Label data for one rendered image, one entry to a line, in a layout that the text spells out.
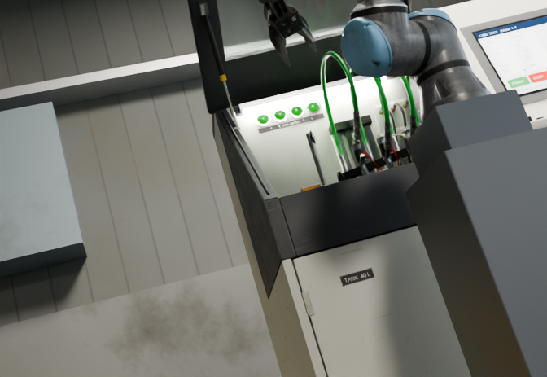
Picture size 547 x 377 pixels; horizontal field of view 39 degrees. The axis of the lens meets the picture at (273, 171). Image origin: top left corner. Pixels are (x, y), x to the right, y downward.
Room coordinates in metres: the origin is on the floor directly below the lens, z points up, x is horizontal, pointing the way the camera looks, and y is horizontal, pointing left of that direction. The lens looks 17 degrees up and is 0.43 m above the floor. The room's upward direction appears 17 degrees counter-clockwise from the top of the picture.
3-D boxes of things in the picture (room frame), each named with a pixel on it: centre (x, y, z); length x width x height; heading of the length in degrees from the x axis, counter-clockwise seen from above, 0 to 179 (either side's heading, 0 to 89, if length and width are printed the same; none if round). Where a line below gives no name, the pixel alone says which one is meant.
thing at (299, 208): (1.95, -0.30, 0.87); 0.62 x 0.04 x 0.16; 99
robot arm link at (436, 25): (1.50, -0.39, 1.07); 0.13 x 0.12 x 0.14; 124
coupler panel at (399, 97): (2.49, -0.46, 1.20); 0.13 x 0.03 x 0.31; 99
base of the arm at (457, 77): (1.51, -0.40, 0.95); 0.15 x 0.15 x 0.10
